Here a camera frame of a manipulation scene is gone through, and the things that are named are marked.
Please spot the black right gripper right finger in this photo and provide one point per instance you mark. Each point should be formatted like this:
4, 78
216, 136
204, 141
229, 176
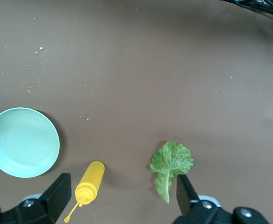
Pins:
187, 200

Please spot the green lettuce leaf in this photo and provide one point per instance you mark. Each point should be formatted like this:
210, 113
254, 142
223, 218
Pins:
172, 159

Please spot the mint green plate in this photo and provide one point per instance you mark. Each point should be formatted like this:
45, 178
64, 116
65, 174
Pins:
22, 143

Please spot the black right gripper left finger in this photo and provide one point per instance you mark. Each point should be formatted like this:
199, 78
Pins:
54, 198

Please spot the yellow squeeze bottle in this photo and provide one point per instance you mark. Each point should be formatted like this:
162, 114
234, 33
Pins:
91, 180

